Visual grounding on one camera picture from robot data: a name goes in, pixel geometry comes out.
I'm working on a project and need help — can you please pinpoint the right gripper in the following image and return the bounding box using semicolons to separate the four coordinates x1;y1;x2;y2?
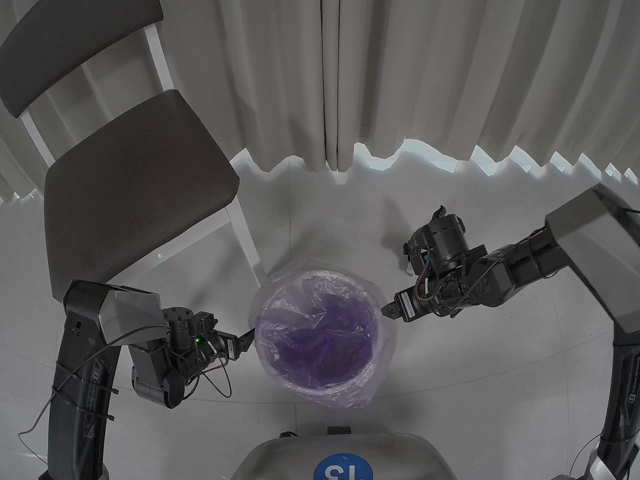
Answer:
394;284;451;324

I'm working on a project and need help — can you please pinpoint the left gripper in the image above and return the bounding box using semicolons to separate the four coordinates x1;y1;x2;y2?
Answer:
209;332;242;365

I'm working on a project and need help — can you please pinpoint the purple plastic bag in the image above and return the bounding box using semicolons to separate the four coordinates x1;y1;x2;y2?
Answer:
248;267;399;409

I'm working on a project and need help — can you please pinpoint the black plastic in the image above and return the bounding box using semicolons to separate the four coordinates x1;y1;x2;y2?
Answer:
403;206;448;269

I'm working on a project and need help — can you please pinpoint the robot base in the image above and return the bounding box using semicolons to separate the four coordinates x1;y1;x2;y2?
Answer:
235;425;451;480

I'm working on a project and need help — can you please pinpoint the white trash bin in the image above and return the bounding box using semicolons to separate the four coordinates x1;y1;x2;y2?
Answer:
253;269;390;395

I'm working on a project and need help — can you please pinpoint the white chair with grey seat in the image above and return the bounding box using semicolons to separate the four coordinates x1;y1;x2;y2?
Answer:
0;0;267;289

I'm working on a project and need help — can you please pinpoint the white curtain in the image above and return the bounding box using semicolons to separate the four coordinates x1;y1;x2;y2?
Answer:
325;0;640;189
0;0;332;205

